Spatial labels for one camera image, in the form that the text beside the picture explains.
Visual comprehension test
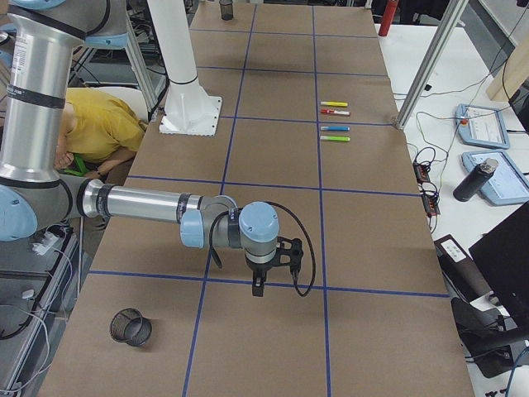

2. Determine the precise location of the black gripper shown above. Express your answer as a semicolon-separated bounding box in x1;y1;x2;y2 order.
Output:
247;261;273;298

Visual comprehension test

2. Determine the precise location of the black mesh cup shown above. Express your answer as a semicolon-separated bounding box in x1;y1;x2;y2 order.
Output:
109;308;152;347
219;0;234;21

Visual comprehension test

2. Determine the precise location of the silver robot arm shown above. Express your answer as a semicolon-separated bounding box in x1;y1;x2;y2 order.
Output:
1;1;282;296

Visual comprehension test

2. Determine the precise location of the teach pendant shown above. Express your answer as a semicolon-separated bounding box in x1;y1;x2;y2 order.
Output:
461;150;528;206
455;103;510;150

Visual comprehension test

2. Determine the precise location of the black water bottle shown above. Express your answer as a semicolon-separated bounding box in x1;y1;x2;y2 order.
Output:
453;158;499;202

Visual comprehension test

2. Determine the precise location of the green highlighter pen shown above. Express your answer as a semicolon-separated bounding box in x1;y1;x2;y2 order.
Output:
320;136;350;142

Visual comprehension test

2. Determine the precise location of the small black usb hub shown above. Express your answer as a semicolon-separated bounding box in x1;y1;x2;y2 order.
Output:
412;162;431;184

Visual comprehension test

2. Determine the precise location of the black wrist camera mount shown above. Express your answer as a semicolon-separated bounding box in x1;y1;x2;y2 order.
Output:
272;237;303;275

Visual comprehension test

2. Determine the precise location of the brown paper table cover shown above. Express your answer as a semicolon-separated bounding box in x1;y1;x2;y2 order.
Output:
40;2;473;396

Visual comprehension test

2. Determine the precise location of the aluminium frame post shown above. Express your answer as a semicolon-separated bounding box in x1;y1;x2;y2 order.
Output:
394;0;469;130

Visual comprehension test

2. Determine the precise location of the yellow highlighter pen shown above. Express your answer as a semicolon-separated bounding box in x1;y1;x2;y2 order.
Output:
320;101;349;108

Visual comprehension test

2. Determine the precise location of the person in yellow shirt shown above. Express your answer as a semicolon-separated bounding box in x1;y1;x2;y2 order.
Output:
54;88;147;179

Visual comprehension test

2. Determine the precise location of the white camera pillar with base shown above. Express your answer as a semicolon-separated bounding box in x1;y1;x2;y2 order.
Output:
148;0;222;136

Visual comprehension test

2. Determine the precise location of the far teach pendant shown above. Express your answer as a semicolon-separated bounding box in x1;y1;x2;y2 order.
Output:
455;103;510;150

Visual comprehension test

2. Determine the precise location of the near black mesh cup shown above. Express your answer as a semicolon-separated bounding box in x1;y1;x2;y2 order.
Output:
109;308;152;347

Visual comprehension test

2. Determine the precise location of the black adapter box with label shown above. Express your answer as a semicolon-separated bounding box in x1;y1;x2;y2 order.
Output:
434;234;493;302

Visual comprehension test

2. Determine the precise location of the red marker pen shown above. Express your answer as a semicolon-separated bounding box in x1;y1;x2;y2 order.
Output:
320;108;350;117

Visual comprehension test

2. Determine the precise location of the near teach pendant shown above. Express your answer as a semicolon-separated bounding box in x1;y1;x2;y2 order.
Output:
461;150;528;206

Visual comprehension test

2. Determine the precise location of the far black mesh cup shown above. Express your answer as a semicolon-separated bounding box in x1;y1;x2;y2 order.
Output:
219;0;234;21

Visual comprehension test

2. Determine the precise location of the blue highlighter pen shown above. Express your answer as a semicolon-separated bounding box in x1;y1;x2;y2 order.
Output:
320;125;350;132

